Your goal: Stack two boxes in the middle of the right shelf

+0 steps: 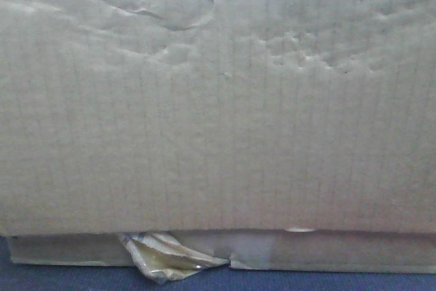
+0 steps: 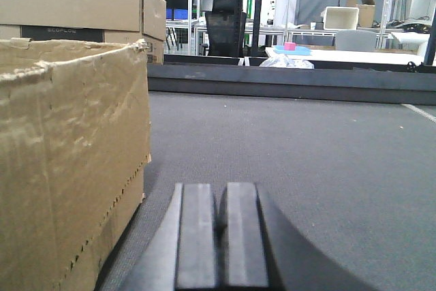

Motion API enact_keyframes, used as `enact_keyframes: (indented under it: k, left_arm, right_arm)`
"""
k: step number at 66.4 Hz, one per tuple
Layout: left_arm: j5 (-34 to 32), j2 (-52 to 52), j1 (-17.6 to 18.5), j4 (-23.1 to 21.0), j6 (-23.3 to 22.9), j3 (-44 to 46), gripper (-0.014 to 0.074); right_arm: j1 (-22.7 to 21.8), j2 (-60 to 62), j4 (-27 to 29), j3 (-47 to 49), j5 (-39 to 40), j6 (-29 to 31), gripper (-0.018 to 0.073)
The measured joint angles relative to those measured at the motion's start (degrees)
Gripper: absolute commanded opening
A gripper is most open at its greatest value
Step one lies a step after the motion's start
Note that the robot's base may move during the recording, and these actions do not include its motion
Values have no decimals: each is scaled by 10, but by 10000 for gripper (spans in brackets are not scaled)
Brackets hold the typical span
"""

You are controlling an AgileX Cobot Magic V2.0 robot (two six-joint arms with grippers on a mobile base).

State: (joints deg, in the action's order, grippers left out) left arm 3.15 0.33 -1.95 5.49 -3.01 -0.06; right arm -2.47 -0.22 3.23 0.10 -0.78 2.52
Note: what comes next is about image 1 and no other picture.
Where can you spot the large brown cardboard box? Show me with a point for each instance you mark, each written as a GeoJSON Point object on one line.
{"type": "Point", "coordinates": [290, 135]}

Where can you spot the peeling clear packing tape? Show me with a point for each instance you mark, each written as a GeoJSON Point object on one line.
{"type": "Point", "coordinates": [161, 257]}

